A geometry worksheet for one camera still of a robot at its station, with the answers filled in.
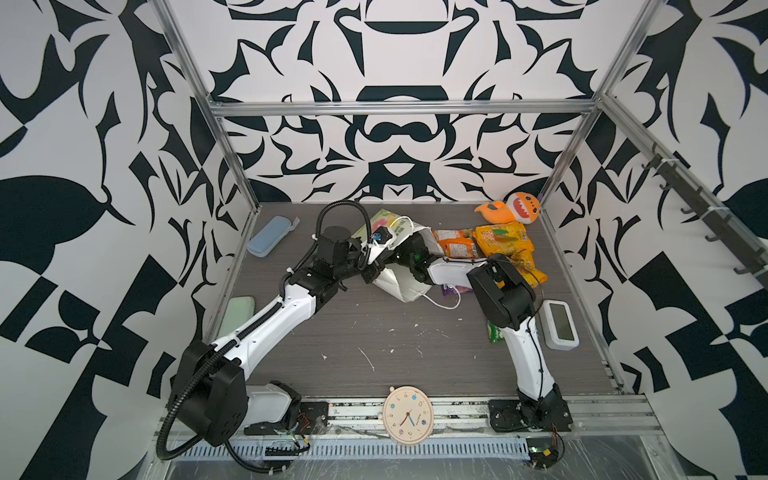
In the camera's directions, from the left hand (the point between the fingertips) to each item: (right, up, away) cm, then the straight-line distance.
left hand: (392, 243), depth 77 cm
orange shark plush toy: (+47, +11, +31) cm, 57 cm away
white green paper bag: (+1, -9, +2) cm, 9 cm away
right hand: (-5, -1, +21) cm, 22 cm away
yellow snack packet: (+41, 0, +28) cm, 49 cm away
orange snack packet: (+23, -1, +28) cm, 36 cm away
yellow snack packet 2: (+42, -6, +19) cm, 47 cm away
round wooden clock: (+4, -41, -4) cm, 42 cm away
